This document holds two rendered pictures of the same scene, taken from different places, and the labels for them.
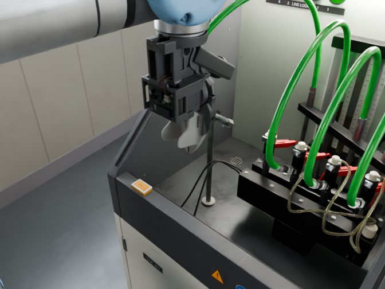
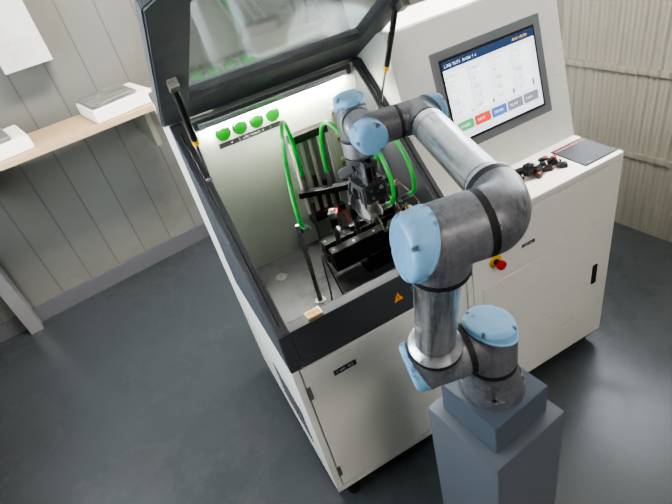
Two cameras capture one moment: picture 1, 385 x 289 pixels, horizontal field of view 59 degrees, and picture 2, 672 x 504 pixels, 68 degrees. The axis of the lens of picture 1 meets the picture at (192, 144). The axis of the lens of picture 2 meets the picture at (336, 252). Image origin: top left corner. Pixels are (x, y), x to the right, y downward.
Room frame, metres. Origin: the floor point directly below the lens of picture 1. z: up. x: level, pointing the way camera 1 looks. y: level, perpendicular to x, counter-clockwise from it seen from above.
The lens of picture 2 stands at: (0.04, 1.06, 1.95)
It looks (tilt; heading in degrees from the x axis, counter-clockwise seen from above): 36 degrees down; 299
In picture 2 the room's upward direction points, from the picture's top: 15 degrees counter-clockwise
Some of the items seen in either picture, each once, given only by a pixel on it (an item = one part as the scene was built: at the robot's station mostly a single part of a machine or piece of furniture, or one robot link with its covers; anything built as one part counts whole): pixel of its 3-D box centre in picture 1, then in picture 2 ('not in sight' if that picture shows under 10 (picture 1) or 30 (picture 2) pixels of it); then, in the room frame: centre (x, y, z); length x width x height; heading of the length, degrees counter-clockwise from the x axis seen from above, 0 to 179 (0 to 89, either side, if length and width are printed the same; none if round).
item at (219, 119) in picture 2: not in sight; (274, 98); (0.89, -0.37, 1.43); 0.54 x 0.03 x 0.02; 47
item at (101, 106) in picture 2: not in sight; (114, 100); (2.33, -1.07, 1.24); 0.37 x 0.36 x 0.09; 54
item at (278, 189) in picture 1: (301, 215); (371, 243); (0.62, -0.28, 0.91); 0.34 x 0.10 x 0.15; 47
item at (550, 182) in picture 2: not in sight; (527, 181); (0.12, -0.61, 0.96); 0.70 x 0.22 x 0.03; 47
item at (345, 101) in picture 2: not in sight; (352, 117); (0.47, 0.02, 1.51); 0.09 x 0.08 x 0.11; 125
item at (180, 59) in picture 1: (179, 73); (365, 176); (0.47, 0.02, 1.35); 0.09 x 0.08 x 0.12; 138
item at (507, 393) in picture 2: not in sight; (492, 371); (0.15, 0.25, 0.95); 0.15 x 0.15 x 0.10
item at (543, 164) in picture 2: not in sight; (534, 167); (0.09, -0.64, 1.01); 0.23 x 0.11 x 0.06; 47
